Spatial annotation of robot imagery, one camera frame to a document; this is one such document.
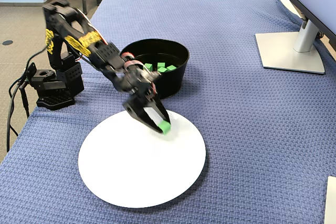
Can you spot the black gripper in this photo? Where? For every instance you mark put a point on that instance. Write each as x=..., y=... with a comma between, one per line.
x=138, y=107

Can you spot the green cube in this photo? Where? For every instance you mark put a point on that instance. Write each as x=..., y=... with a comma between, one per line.
x=171, y=68
x=161, y=65
x=165, y=127
x=148, y=66
x=162, y=69

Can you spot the white round plate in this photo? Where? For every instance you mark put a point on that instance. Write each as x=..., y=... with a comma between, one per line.
x=131, y=171

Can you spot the black metal bucket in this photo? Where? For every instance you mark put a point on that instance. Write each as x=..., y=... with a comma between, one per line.
x=173, y=85

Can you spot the blue woven cloth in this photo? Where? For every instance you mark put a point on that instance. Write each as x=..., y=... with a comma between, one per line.
x=223, y=103

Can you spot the silver monitor with stand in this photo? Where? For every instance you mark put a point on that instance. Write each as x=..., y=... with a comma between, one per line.
x=291, y=56

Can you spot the black round floor cover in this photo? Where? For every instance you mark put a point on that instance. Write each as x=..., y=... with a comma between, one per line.
x=7, y=42

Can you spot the white flat board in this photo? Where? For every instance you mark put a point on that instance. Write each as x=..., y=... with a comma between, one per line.
x=331, y=200

